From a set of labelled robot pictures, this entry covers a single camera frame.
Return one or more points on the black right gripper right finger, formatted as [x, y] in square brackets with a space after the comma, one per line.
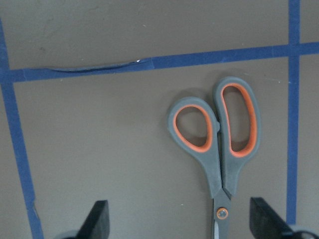
[265, 223]

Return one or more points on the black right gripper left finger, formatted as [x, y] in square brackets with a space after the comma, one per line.
[97, 223]

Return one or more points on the grey orange scissors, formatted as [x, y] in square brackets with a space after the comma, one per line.
[220, 162]

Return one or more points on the brown paper table cover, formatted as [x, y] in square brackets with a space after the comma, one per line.
[85, 90]

